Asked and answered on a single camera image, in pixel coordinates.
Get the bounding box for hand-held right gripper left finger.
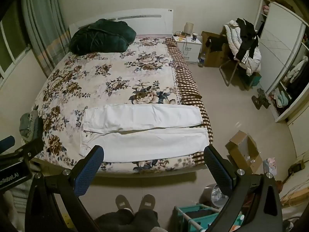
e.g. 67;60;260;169
24;145;105;232

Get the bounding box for grey-green cloth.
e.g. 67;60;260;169
19;110;44;143

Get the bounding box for window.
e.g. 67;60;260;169
0;12;32;78

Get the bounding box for open cardboard box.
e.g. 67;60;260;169
225;130;262;173

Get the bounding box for white pants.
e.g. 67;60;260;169
79;104;208;162

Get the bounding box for white bed headboard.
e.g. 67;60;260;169
69;8;174;39

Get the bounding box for silver round bin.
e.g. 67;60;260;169
205;184;228;208

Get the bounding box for dark shoes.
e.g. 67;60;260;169
251;88;271;109

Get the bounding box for teal storage rack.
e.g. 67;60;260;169
174;204;244;232

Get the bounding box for floral blanket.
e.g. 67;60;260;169
31;37;213;174

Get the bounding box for white wardrobe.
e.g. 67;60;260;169
253;0;309;122

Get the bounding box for dark green duvet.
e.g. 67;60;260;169
69;19;137;55

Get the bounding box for large cardboard box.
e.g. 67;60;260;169
201;31;232;67

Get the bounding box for person's dark trouser legs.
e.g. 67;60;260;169
94;209;161;232

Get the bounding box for pale striped curtain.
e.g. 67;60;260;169
20;0;70;78

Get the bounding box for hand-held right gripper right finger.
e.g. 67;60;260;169
203;145;284;232

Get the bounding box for black white-striped clothing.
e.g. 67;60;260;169
235;18;259;64

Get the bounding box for brown checked bed sheet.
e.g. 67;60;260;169
165;38;214;162

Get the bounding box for metal frame chair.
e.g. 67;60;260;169
220;24;261;86

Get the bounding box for black garment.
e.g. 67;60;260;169
206;36;227;52

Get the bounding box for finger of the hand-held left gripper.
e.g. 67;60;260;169
0;136;15;154
13;138;44;162

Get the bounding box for white puffer jacket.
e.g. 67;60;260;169
222;20;261;76

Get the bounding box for white nightstand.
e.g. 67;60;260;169
172;34;203;62

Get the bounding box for teal folded towels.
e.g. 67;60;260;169
273;88;292;107

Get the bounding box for teal box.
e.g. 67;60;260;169
250;74;262;87

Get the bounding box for person's grey slipper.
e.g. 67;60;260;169
115;194;134;214
139;194;156;213

